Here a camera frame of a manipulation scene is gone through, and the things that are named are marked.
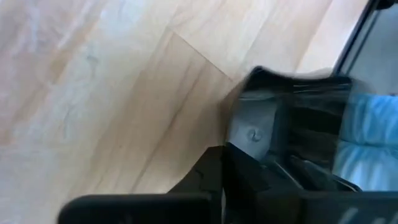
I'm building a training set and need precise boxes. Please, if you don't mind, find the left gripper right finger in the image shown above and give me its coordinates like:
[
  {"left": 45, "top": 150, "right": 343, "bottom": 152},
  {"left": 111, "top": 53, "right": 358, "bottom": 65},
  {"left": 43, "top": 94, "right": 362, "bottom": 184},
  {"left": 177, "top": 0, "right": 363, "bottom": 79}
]
[{"left": 223, "top": 142, "right": 398, "bottom": 224}]

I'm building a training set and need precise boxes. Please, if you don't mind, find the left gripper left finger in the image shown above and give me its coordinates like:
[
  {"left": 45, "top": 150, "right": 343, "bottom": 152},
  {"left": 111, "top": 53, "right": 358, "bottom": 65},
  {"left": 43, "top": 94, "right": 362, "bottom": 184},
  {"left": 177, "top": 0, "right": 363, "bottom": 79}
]
[{"left": 57, "top": 145, "right": 224, "bottom": 224}]

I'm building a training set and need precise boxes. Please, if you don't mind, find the black flared square bowl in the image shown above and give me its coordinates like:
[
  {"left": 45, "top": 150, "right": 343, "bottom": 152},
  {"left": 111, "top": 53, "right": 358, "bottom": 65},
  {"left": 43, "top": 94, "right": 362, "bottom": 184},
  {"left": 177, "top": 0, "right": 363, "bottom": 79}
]
[{"left": 221, "top": 65, "right": 363, "bottom": 192}]

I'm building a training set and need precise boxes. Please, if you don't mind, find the blue floor item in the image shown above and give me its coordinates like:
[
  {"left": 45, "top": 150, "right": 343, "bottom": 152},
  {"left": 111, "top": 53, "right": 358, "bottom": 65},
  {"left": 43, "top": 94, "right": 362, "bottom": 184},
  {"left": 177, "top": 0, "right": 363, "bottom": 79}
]
[{"left": 332, "top": 92, "right": 398, "bottom": 191}]

